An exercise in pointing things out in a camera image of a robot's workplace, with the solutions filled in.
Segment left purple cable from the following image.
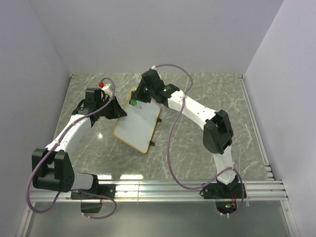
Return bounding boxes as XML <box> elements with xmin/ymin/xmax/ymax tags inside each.
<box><xmin>26</xmin><ymin>77</ymin><xmax>117</xmax><ymax>219</ymax></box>

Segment aluminium rail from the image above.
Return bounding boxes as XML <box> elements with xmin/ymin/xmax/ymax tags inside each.
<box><xmin>238</xmin><ymin>74</ymin><xmax>276</xmax><ymax>181</ymax></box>
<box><xmin>29</xmin><ymin>180</ymin><xmax>289</xmax><ymax>203</ymax></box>

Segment wire whiteboard stand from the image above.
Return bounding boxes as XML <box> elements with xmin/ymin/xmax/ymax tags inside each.
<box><xmin>149</xmin><ymin>118</ymin><xmax>162</xmax><ymax>146</ymax></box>

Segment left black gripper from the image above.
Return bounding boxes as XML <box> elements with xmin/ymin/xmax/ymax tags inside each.
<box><xmin>97</xmin><ymin>96</ymin><xmax>127</xmax><ymax>119</ymax></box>

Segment aluminium right rail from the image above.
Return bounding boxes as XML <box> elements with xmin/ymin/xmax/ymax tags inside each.
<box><xmin>238</xmin><ymin>74</ymin><xmax>276</xmax><ymax>181</ymax></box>

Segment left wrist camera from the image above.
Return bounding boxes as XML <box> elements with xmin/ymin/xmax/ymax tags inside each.
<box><xmin>98</xmin><ymin>82</ymin><xmax>114</xmax><ymax>96</ymax></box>

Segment yellow framed whiteboard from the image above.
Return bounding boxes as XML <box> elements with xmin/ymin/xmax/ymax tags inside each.
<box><xmin>113</xmin><ymin>87</ymin><xmax>160</xmax><ymax>154</ymax></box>

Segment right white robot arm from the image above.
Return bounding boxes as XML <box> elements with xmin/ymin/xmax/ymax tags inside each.
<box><xmin>131</xmin><ymin>68</ymin><xmax>238</xmax><ymax>198</ymax></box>

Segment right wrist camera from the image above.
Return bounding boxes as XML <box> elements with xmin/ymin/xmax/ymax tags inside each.
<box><xmin>151</xmin><ymin>65</ymin><xmax>162</xmax><ymax>80</ymax></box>

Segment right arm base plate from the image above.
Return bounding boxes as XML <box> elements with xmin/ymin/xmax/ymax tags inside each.
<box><xmin>201</xmin><ymin>182</ymin><xmax>247</xmax><ymax>199</ymax></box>

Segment aluminium front rail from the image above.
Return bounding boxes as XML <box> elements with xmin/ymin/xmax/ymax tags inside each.
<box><xmin>29</xmin><ymin>180</ymin><xmax>289</xmax><ymax>203</ymax></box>

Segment green whiteboard eraser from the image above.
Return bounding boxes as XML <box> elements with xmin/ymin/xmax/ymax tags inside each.
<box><xmin>129</xmin><ymin>98</ymin><xmax>137</xmax><ymax>106</ymax></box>

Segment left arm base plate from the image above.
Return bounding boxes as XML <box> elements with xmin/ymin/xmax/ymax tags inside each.
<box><xmin>71</xmin><ymin>184</ymin><xmax>116</xmax><ymax>200</ymax></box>

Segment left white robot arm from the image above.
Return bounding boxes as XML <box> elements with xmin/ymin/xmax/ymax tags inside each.
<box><xmin>32</xmin><ymin>84</ymin><xmax>127</xmax><ymax>198</ymax></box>

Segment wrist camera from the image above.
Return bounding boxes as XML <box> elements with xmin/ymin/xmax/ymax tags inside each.
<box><xmin>98</xmin><ymin>82</ymin><xmax>114</xmax><ymax>96</ymax></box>
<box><xmin>151</xmin><ymin>65</ymin><xmax>162</xmax><ymax>80</ymax></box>

